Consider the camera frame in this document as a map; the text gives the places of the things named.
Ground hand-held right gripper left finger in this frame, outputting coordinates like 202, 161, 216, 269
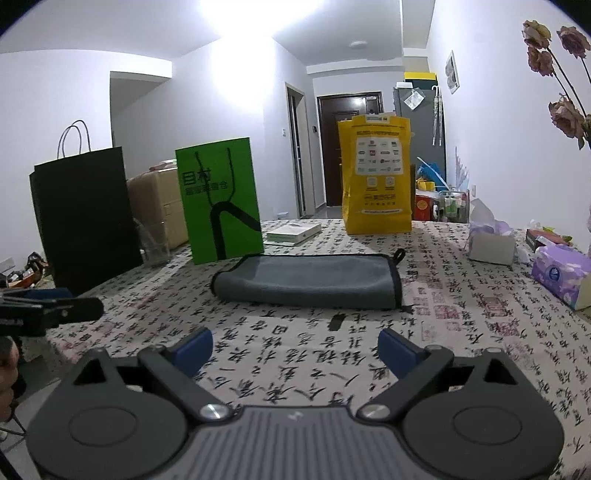
61, 327, 234, 424

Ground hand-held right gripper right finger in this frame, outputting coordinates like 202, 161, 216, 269
358, 329, 524, 422

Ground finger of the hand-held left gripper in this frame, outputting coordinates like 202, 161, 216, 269
44, 296, 105, 326
0, 287, 74, 302

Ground grey towel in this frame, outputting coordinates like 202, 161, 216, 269
210, 248, 414, 315

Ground person's left forearm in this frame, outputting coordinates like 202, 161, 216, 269
0, 339, 27, 422

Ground black paper bag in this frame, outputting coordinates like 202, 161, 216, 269
29, 120, 144, 297

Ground calligraphy printed tablecloth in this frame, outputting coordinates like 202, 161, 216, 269
46, 217, 591, 480

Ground clear glass cup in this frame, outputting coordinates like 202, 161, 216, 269
133, 219, 174, 268

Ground brown cardboard box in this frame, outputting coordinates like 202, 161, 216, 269
126, 161, 190, 251

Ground white tissue box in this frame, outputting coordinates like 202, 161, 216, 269
465, 198, 518, 267

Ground red box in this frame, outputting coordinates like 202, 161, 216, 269
414, 193, 440, 222

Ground green paper bag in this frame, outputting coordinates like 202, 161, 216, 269
174, 137, 265, 265

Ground flat white box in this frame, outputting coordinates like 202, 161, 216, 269
265, 222, 323, 247

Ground rack of small bottles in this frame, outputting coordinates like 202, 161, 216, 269
438, 188, 472, 224

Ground yellow shopping bag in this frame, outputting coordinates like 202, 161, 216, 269
337, 114, 413, 235

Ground purple tissue pack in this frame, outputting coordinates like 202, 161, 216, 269
530, 244, 591, 311

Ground dark printed box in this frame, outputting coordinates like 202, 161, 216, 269
525, 227, 574, 253

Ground dark brown door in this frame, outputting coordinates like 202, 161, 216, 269
317, 91, 384, 209

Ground grey refrigerator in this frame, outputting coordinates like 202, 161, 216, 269
392, 85, 447, 186

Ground folded umbrella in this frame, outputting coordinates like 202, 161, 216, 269
431, 85, 444, 147

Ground yellow box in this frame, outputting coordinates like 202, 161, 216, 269
403, 71, 437, 88

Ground dried flowers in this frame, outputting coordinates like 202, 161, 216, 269
522, 19, 591, 151

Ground wall picture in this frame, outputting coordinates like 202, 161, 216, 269
444, 49, 461, 96

